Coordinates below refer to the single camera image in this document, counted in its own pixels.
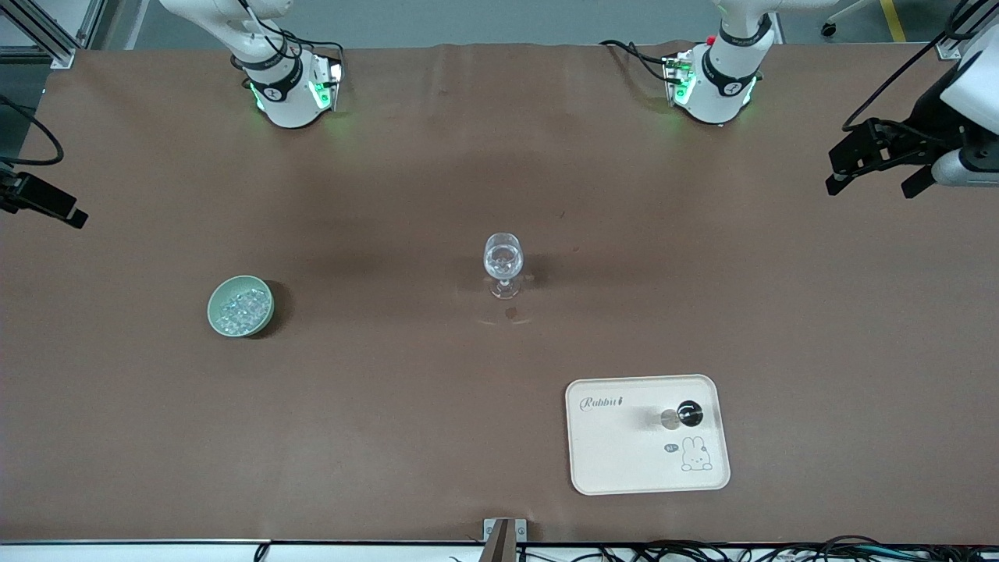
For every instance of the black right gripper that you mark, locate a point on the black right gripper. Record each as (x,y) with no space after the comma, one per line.
(39,197)

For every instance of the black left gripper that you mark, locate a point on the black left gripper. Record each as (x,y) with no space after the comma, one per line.
(934,115)

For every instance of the steel double jigger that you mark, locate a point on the steel double jigger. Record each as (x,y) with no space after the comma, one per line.
(689,414)

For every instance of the clear ice cube pile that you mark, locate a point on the clear ice cube pile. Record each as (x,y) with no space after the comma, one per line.
(243,310)

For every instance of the clear wine glass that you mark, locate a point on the clear wine glass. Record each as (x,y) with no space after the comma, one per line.
(503,261)

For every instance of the office chair base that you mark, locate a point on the office chair base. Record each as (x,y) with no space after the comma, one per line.
(829,30)

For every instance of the pale green bowl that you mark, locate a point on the pale green bowl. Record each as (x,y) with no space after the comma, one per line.
(218,321)

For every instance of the brown table mat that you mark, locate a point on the brown table mat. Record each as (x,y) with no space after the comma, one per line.
(390,195)

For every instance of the cream rabbit print tray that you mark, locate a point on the cream rabbit print tray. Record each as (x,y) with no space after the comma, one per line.
(616,453)

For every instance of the aluminium frame profile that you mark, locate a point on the aluminium frame profile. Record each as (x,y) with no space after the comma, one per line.
(66,56)
(946,50)

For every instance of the silver mount bracket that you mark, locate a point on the silver mount bracket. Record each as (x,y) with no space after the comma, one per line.
(490,528)

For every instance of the dark mount post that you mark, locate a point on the dark mount post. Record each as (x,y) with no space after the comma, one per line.
(499,548)

